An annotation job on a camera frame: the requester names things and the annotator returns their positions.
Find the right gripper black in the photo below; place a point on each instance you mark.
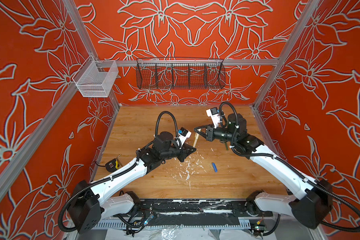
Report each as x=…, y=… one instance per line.
x=211, y=131

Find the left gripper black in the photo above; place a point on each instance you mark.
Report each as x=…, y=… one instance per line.
x=184, y=152

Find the beige pen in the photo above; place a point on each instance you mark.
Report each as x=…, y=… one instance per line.
x=195, y=141

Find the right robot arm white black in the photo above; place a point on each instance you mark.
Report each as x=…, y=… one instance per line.
x=308, y=205

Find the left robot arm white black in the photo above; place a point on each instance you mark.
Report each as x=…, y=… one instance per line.
x=94, y=201

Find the blue pen cap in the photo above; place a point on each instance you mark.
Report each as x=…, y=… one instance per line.
x=215, y=167

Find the yellow black tape measure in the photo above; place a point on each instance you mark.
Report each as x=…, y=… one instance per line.
x=112, y=165

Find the white mesh basket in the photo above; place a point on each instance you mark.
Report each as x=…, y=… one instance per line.
x=95, y=79

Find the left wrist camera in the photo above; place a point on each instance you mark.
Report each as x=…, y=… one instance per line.
x=182, y=135

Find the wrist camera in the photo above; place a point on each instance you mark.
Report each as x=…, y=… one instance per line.
x=216, y=115
x=182, y=135

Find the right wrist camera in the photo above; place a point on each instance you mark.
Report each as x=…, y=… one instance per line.
x=216, y=115

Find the black wire basket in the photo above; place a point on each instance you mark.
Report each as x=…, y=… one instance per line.
x=180, y=74

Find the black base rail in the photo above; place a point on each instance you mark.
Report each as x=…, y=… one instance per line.
x=236, y=207

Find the white cable duct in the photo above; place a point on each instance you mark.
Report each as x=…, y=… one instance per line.
x=243, y=224

